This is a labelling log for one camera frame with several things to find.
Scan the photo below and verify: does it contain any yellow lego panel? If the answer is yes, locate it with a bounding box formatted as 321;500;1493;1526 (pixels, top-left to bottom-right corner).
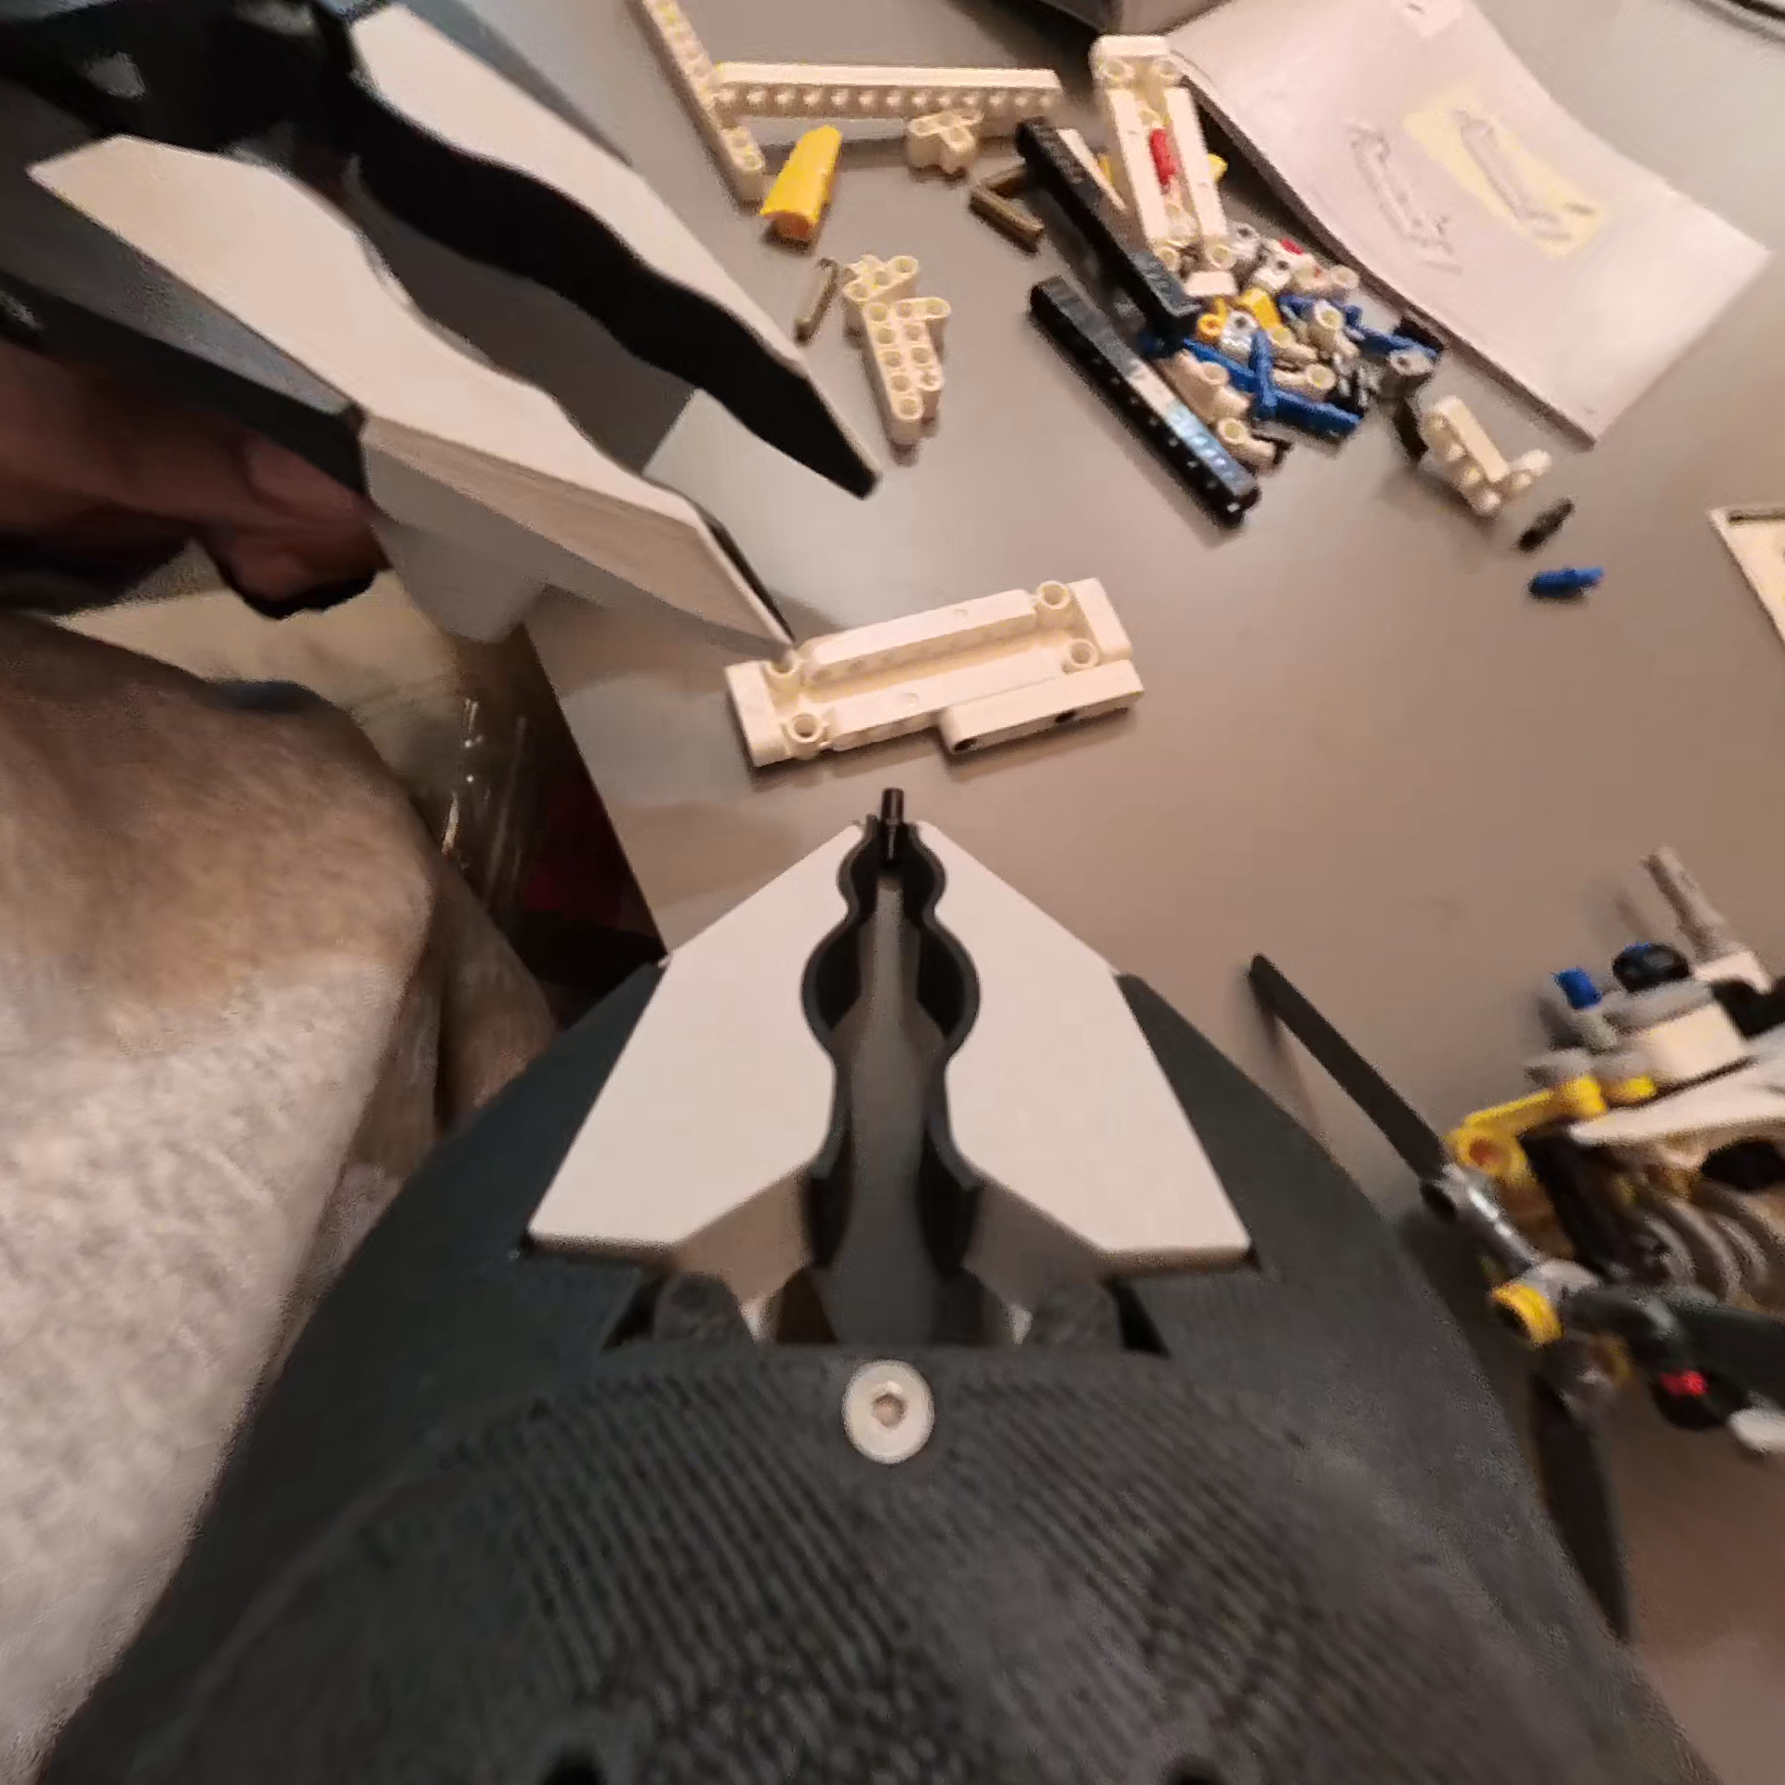
758;126;845;246

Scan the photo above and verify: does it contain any zebra striped sticker sheet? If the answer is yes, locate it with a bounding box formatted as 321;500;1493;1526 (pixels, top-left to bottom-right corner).
1708;505;1785;630

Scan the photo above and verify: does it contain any pile of small lego parts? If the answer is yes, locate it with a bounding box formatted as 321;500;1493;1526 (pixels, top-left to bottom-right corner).
1137;239;1444;470

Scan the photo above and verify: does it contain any white lego block with pins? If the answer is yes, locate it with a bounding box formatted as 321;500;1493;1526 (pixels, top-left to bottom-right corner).
1409;394;1553;518

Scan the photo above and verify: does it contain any wide white angled lego beam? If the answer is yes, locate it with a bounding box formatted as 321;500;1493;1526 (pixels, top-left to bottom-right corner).
856;298;951;449

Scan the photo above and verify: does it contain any red packet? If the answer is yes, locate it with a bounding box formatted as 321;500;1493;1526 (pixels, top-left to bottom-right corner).
507;802;660;972

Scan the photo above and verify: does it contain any clear plastic bag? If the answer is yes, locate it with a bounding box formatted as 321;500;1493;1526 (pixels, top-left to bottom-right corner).
418;655;670;982

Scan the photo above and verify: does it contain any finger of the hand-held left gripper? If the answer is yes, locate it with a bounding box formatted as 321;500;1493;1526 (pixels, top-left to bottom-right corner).
26;131;799;653
311;0;887;501

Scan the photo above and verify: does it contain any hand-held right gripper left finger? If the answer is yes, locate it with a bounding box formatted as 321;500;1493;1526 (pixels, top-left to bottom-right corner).
524;822;878;1344

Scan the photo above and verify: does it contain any person's left hand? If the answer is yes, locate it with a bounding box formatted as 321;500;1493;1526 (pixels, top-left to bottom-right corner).
0;342;395;623

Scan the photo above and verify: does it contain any long white lego beam frame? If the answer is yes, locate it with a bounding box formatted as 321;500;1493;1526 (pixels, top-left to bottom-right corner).
633;0;1065;200

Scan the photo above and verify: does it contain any partly built lego model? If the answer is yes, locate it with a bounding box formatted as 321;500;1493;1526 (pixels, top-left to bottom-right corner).
1246;846;1785;1644

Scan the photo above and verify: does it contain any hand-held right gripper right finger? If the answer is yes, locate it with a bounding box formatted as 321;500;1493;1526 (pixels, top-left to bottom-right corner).
902;821;1253;1344

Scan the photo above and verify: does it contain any white lego frame red piece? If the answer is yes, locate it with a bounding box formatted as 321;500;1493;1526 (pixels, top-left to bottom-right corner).
1087;34;1233;268

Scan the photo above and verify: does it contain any lego instruction booklet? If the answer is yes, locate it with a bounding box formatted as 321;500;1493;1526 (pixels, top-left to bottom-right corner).
976;0;1773;440

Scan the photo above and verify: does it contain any long black lego beam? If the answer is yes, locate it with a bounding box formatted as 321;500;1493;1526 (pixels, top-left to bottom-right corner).
1029;274;1259;529
1015;120;1201;335

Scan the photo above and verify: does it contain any white lego panel assembly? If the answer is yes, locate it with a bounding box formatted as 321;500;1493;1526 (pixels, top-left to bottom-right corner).
724;579;1146;770

